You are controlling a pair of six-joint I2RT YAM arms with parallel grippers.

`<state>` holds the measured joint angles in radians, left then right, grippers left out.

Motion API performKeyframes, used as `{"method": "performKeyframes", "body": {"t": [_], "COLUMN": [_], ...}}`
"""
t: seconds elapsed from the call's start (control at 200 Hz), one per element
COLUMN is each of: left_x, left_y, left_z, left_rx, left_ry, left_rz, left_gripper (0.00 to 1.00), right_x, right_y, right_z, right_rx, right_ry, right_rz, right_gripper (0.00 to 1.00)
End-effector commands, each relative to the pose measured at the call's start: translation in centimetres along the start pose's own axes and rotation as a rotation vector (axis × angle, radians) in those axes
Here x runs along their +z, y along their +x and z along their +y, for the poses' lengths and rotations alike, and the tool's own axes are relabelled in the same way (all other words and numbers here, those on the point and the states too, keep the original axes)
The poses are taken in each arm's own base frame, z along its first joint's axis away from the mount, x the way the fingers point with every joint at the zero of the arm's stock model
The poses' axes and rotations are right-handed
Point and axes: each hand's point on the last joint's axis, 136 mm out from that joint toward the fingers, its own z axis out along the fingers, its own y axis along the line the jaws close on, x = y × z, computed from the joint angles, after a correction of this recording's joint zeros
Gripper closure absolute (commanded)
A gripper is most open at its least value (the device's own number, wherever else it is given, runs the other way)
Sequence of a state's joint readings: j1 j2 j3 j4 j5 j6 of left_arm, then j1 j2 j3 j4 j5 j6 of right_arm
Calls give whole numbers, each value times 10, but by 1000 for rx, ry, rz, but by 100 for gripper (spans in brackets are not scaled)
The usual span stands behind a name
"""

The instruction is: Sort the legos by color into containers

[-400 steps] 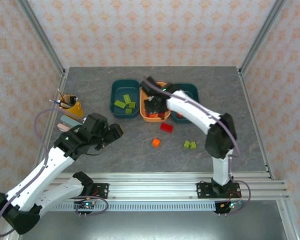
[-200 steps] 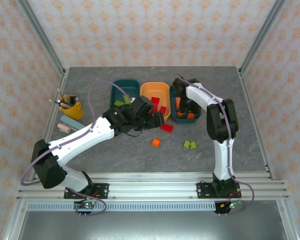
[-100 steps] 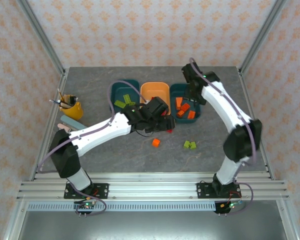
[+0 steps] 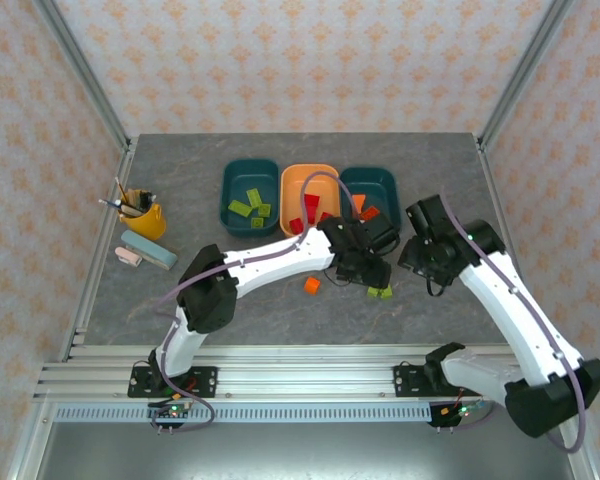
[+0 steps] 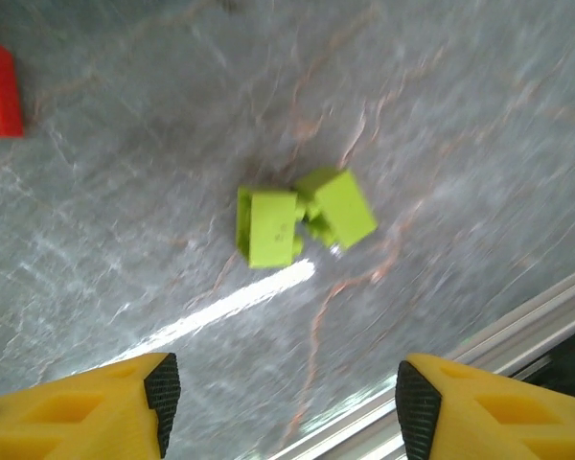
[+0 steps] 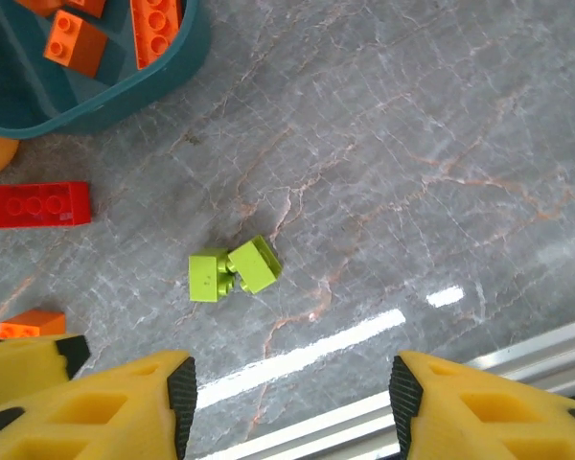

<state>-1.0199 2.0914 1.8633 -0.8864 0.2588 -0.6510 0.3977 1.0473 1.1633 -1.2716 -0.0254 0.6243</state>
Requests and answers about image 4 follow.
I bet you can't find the teal stapler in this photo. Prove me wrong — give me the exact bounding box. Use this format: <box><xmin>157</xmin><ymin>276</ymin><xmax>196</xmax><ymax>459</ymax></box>
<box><xmin>120</xmin><ymin>229</ymin><xmax>179</xmax><ymax>272</ymax></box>

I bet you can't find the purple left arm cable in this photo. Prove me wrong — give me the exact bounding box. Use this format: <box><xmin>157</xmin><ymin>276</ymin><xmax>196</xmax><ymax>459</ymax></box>
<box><xmin>152</xmin><ymin>171</ymin><xmax>361</xmax><ymax>436</ymax></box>

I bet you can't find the aluminium mounting rail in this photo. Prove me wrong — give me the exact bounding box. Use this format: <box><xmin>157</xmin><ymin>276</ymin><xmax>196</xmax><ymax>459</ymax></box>
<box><xmin>32</xmin><ymin>343</ymin><xmax>531</xmax><ymax>401</ymax></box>

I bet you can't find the yellow pen cup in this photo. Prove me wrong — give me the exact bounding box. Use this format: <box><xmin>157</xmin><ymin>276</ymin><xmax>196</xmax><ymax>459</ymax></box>
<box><xmin>119</xmin><ymin>188</ymin><xmax>168</xmax><ymax>240</ymax></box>

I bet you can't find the pink eraser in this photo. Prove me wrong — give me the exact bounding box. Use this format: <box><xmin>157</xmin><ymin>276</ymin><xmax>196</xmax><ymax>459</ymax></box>
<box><xmin>114</xmin><ymin>246</ymin><xmax>144</xmax><ymax>267</ymax></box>

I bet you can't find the grey metal panel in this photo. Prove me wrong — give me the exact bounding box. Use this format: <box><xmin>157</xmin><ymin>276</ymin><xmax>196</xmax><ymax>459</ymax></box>
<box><xmin>34</xmin><ymin>422</ymin><xmax>576</xmax><ymax>480</ymax></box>

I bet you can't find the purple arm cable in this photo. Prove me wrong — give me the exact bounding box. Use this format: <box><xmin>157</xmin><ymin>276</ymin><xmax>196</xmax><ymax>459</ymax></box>
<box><xmin>429</xmin><ymin>189</ymin><xmax>592</xmax><ymax>454</ymax></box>
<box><xmin>152</xmin><ymin>171</ymin><xmax>361</xmax><ymax>436</ymax></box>

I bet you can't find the orange plastic container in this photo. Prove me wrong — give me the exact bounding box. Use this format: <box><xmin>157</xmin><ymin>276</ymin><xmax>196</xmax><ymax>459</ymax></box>
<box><xmin>278</xmin><ymin>163</ymin><xmax>342</xmax><ymax>239</ymax></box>

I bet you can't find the aluminium side rail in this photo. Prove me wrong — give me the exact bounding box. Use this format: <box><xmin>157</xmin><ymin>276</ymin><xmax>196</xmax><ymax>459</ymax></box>
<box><xmin>476</xmin><ymin>144</ymin><xmax>554</xmax><ymax>361</ymax></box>
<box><xmin>57</xmin><ymin>144</ymin><xmax>137</xmax><ymax>362</ymax></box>

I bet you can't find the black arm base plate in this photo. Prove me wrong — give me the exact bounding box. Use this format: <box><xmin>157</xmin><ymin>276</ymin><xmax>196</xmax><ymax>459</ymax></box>
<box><xmin>127</xmin><ymin>366</ymin><xmax>219</xmax><ymax>399</ymax></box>
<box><xmin>393</xmin><ymin>364</ymin><xmax>486</xmax><ymax>399</ymax></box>

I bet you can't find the aluminium frame post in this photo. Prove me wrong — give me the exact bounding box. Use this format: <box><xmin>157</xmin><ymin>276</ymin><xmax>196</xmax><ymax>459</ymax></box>
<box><xmin>32</xmin><ymin>0</ymin><xmax>134</xmax><ymax>154</ymax></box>
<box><xmin>477</xmin><ymin>0</ymin><xmax>579</xmax><ymax>154</ymax></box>

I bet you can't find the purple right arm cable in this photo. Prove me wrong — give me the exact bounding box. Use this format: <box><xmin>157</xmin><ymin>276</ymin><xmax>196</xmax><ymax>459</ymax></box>
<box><xmin>429</xmin><ymin>189</ymin><xmax>592</xmax><ymax>454</ymax></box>

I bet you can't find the small circuit board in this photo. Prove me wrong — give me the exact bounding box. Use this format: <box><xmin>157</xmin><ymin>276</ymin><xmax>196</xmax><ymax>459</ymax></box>
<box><xmin>147</xmin><ymin>399</ymin><xmax>196</xmax><ymax>421</ymax></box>
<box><xmin>439</xmin><ymin>399</ymin><xmax>486</xmax><ymax>419</ymax></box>

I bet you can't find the grey slotted cable duct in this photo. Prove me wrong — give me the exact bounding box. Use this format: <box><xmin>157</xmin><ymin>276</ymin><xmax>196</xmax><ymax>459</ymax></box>
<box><xmin>54</xmin><ymin>404</ymin><xmax>434</xmax><ymax>424</ymax></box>

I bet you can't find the dark teal plastic container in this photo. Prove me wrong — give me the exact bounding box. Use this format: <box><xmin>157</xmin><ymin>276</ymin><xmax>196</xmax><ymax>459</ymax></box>
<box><xmin>219</xmin><ymin>158</ymin><xmax>281</xmax><ymax>238</ymax></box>
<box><xmin>338</xmin><ymin>166</ymin><xmax>401</xmax><ymax>236</ymax></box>

